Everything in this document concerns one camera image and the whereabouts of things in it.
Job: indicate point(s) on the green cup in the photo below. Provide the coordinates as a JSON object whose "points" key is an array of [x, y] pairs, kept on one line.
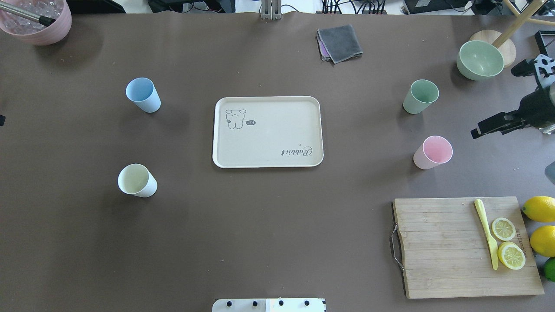
{"points": [[422, 94]]}

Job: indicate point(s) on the aluminium frame post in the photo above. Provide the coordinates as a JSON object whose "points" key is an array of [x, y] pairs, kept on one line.
{"points": [[271, 9]]}

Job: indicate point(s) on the whole lemon lower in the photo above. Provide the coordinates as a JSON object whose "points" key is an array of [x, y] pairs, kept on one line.
{"points": [[542, 241]]}

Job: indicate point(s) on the pink bowl with ice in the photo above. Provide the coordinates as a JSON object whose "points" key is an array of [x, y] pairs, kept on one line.
{"points": [[33, 32]]}

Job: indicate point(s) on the whole lemon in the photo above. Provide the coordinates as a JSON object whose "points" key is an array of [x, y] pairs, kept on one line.
{"points": [[542, 241], [540, 209]]}

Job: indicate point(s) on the beige rabbit tray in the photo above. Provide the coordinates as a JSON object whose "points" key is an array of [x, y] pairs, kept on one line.
{"points": [[267, 132]]}

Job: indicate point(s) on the white cup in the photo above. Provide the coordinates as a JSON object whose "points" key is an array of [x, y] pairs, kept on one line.
{"points": [[136, 180]]}

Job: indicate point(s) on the lemon slice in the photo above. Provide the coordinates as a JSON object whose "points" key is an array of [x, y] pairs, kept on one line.
{"points": [[511, 255], [503, 229]]}

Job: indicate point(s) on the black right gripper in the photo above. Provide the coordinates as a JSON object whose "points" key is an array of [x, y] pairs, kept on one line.
{"points": [[536, 108]]}

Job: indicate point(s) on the black framed mirror tray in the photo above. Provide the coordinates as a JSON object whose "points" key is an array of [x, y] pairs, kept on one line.
{"points": [[545, 40]]}

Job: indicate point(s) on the wooden cutting board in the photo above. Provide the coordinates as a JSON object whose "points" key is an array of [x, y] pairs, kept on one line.
{"points": [[444, 252]]}

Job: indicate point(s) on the pink cup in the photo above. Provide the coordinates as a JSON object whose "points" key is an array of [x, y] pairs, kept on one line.
{"points": [[435, 150]]}

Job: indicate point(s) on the green bowl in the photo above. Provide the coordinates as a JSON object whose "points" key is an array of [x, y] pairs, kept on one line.
{"points": [[479, 60]]}

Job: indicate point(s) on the yellow plastic knife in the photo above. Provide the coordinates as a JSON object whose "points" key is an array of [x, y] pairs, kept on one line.
{"points": [[492, 243]]}

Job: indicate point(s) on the whole lemon upper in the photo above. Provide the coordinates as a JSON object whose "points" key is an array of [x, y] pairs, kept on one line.
{"points": [[540, 209]]}

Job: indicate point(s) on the green lime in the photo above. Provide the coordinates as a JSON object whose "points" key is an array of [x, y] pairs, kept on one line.
{"points": [[549, 269]]}

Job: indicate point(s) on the lemon slice upper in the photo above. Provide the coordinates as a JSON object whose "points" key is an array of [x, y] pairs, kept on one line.
{"points": [[503, 229]]}

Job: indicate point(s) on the grey folded cloth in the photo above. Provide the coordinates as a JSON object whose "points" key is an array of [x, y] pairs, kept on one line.
{"points": [[338, 44]]}

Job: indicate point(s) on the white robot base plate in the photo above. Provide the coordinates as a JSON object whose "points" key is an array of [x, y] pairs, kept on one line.
{"points": [[270, 305]]}

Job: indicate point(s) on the lemon slice lower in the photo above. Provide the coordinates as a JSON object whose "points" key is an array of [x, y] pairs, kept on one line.
{"points": [[511, 255]]}

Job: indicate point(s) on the metal ice scoop handle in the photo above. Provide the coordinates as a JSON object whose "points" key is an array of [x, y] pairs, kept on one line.
{"points": [[16, 10]]}

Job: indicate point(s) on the wooden cup stand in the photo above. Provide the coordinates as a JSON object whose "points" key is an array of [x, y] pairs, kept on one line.
{"points": [[502, 41]]}

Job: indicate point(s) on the light blue cup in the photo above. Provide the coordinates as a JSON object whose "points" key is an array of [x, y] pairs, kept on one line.
{"points": [[142, 92]]}

